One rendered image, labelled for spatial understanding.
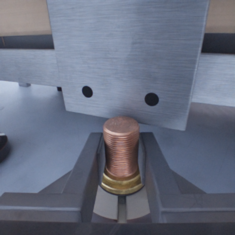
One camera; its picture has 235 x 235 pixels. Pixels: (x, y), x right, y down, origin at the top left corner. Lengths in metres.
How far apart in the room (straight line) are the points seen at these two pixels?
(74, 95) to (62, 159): 0.16
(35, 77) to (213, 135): 0.34
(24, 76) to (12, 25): 0.10
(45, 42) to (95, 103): 0.18
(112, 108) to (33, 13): 0.21
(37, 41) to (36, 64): 0.06
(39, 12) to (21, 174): 0.25
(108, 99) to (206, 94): 0.10
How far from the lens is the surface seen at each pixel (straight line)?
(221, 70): 0.19
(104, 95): 0.15
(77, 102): 0.17
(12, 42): 0.37
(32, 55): 0.27
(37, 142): 0.37
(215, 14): 0.23
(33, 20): 0.32
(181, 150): 0.32
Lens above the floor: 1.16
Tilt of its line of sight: 28 degrees up
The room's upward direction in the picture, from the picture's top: 179 degrees clockwise
